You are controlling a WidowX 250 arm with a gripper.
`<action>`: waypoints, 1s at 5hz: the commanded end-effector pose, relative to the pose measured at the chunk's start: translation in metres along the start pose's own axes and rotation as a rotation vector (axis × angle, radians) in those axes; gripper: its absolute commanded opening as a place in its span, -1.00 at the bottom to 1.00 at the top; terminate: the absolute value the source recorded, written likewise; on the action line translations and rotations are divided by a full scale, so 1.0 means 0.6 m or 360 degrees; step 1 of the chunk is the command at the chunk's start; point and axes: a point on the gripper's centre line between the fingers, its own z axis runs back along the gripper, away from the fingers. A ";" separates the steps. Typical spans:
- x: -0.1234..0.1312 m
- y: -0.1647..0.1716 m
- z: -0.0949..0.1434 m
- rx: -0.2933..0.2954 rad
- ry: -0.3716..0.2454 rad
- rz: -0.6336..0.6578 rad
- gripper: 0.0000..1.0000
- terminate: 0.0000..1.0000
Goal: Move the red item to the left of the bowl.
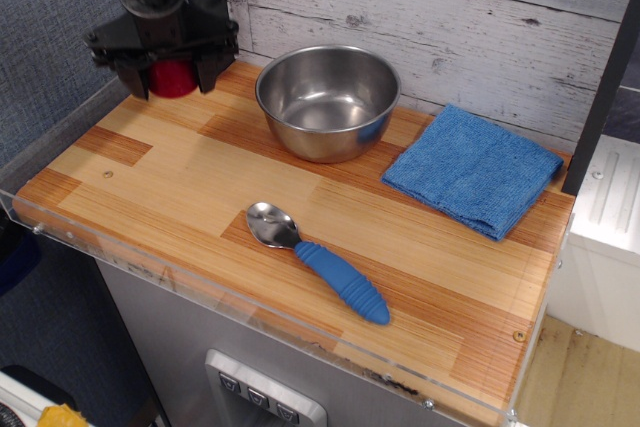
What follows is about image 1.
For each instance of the red egg-shaped toy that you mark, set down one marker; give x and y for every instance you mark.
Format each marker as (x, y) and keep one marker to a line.
(172, 78)

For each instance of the blue-handled metal spoon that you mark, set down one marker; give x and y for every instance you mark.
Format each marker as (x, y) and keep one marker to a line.
(274, 228)

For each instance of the blue folded cloth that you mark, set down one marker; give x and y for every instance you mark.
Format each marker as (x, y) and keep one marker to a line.
(478, 173)

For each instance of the silver dispenser button panel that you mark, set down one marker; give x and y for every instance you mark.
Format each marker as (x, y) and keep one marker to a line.
(247, 397)

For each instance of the dark right vertical post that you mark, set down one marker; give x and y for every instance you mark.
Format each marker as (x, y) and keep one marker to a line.
(611, 79)

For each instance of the white cabinet on right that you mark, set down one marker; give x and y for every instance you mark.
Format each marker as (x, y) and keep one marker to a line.
(596, 286)

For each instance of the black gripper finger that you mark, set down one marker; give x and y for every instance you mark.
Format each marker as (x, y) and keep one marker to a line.
(206, 67)
(135, 78)

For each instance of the yellow black object corner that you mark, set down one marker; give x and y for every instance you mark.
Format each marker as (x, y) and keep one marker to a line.
(51, 416)

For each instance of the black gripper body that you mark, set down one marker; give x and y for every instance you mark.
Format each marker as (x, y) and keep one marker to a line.
(137, 43)

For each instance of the stainless steel bowl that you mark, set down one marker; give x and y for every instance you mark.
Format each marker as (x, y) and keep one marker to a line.
(328, 103)

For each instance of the clear acrylic guard rail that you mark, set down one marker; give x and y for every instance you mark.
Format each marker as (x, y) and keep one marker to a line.
(163, 186)

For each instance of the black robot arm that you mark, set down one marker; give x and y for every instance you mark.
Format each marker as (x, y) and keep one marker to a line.
(167, 48)

